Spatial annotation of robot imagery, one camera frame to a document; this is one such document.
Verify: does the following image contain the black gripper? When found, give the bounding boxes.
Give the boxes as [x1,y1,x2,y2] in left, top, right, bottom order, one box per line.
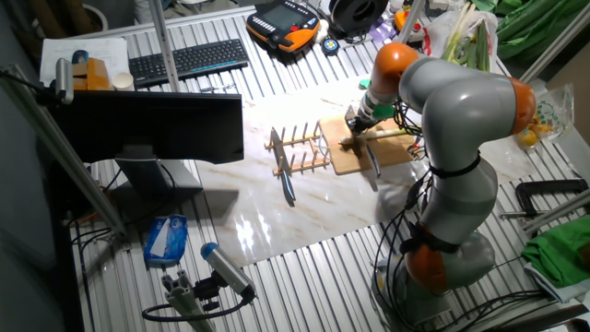
[348,113,379,138]

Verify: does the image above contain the steel cleaver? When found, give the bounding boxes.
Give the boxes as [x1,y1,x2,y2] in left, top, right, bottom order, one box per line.
[344,104,383,179]

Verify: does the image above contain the single white green scallion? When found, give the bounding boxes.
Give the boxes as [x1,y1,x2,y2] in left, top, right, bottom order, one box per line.
[338,128,409,147]

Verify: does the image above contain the wooden cutting board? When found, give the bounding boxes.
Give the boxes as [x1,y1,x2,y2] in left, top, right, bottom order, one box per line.
[317,114,419,177]

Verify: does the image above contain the wooden peg rack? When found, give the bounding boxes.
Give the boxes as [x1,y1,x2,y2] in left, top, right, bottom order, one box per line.
[264,122,332,178]

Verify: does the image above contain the pointed steel kitchen knife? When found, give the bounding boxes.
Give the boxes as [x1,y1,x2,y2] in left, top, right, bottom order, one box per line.
[269,127,298,203]

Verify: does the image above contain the purple plastic bag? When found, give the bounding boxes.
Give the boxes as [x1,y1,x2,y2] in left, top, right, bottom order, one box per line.
[368,18,394,43]

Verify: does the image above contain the small white rounded object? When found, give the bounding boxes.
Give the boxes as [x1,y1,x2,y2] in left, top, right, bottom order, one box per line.
[315,18,331,45]

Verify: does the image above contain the black round spool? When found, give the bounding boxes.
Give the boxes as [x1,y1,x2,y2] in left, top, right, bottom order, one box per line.
[327,0,391,34]

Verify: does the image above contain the marble pattern table mat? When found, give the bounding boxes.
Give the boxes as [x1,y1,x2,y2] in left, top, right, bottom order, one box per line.
[195,87,538,268]

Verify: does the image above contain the white plastic bag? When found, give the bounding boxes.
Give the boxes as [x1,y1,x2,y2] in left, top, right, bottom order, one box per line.
[421,8,499,75]

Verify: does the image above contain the orange black teach pendant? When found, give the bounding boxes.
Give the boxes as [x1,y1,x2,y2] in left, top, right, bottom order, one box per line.
[245,0,322,53]

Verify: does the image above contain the black keyboard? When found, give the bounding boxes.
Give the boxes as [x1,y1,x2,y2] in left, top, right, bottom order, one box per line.
[127,38,250,89]

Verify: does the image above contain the clear bag of yellow fruit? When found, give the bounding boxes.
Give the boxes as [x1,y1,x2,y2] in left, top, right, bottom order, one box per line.
[515,85,576,151]

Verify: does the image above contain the black metal clamp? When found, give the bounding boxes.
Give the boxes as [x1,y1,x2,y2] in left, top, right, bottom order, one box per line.
[499,178,590,220]

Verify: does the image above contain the green fabric bag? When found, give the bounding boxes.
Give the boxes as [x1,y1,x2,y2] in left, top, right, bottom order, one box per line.
[469,0,590,61]

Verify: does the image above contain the black computer monitor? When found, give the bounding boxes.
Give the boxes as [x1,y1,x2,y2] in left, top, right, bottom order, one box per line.
[48,89,245,197]

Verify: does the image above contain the blue tissue pack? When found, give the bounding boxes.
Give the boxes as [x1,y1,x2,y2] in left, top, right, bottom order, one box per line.
[142,214,189,269]

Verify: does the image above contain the green folded cloth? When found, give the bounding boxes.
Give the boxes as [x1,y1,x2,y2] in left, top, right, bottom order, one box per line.
[521,216,590,290]

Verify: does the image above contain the white paper cup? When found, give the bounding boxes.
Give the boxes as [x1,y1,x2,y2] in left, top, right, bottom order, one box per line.
[112,71,136,92]

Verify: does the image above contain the white paper sheets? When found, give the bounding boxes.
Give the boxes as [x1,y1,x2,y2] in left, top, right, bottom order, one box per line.
[39,36,131,87]

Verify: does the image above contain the orange cardboard box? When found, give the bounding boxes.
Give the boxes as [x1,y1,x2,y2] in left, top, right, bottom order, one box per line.
[71,57,114,92]

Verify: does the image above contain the green wrist mount plate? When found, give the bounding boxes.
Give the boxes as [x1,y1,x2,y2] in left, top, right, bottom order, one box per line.
[359,78,396,120]

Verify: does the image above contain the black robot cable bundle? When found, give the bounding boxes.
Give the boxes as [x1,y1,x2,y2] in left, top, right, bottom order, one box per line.
[371,99,549,332]

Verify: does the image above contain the thin aluminium frame post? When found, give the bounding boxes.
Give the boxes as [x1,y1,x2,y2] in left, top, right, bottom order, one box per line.
[395,0,428,45]

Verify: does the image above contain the silver camera with blue end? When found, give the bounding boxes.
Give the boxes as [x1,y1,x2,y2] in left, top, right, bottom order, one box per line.
[200,242,257,299]

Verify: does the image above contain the upright aluminium frame post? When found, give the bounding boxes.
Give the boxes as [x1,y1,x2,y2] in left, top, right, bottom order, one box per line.
[147,0,182,93]

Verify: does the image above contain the slanted aluminium frame bar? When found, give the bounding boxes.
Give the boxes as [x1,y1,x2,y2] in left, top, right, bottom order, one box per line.
[518,2,590,101]
[523,188,590,234]
[0,64,128,239]

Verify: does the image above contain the black camera cable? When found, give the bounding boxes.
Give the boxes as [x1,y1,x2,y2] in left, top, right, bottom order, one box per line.
[141,294,253,323]

